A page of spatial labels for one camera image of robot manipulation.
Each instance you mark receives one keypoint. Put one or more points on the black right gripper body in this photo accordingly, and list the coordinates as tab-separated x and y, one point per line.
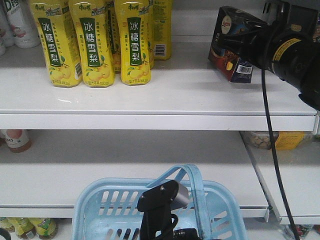
248	40

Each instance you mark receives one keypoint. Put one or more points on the dark blue chocolate cookie box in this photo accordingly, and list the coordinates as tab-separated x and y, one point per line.
232	21

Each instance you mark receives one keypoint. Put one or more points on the light blue plastic basket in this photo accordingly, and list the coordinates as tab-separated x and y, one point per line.
107	208

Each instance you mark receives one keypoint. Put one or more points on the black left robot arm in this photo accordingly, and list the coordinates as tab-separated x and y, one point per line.
157	204

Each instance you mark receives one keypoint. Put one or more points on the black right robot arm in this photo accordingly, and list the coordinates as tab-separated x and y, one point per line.
282	43

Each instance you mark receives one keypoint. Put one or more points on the white store shelving unit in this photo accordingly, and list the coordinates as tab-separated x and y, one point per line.
187	113

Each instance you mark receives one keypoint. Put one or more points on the clear cookie tub yellow label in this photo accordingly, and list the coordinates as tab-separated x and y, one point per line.
284	140

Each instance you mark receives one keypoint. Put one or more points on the yellow pear drink bottle rear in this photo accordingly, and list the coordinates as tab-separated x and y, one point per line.
162	26

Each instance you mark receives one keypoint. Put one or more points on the yellow pear drink bottle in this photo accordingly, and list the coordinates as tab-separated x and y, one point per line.
59	41
91	27
162	26
132	18

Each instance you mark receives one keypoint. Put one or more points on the yellow pear drink bottle right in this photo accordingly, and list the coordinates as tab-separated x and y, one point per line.
132	18

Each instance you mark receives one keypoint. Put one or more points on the yellow pear drink bottle middle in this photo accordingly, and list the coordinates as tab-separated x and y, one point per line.
91	27

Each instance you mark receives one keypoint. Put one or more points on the yellow pear drink bottle left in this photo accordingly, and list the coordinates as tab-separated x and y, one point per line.
59	41

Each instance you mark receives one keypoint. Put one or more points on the white yogurt drink bottle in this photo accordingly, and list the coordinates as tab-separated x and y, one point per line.
21	23

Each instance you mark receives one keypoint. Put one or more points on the peach drink bottle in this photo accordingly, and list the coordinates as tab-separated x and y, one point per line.
17	140

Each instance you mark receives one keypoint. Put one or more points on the green tea bottle bottom shelf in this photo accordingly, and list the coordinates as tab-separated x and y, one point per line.
46	228

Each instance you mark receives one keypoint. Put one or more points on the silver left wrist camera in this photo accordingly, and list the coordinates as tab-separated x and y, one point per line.
180	198

